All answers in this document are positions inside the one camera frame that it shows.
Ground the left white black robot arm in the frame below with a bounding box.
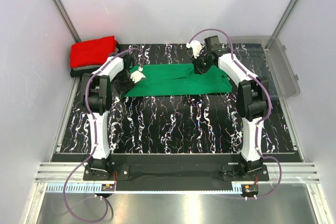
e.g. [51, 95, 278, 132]
[81, 53, 135, 180]

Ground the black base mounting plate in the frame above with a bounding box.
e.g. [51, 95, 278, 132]
[83, 154, 269, 182]

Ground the green t shirt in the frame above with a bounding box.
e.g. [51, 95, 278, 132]
[125, 63, 232, 97]

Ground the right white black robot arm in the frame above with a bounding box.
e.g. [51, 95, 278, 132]
[186, 36, 271, 180]

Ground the clear plastic bin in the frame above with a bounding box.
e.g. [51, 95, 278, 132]
[231, 36, 300, 100]

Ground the folded red t shirt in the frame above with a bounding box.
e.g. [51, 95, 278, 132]
[69, 36, 119, 68]

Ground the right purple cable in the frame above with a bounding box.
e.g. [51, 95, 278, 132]
[191, 28, 284, 198]

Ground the aluminium frame rail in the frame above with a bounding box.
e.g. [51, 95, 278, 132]
[36, 163, 319, 184]

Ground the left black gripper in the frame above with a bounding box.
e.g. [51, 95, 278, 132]
[114, 70, 137, 99]

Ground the purple cable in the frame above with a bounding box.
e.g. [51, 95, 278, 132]
[191, 28, 284, 198]
[62, 47, 144, 222]

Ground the left connector box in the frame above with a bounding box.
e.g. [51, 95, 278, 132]
[101, 184, 116, 192]

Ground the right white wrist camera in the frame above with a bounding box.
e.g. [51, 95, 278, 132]
[186, 40, 204, 59]

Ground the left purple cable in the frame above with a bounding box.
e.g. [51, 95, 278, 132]
[62, 47, 144, 222]

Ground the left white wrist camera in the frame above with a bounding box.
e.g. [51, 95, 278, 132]
[131, 67, 146, 83]

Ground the connector box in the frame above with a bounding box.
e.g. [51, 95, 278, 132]
[243, 184, 259, 195]
[101, 184, 116, 192]

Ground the right connector box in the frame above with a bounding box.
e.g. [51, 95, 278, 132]
[243, 184, 259, 195]

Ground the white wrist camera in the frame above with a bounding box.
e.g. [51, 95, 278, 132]
[186, 40, 204, 59]
[131, 67, 146, 83]

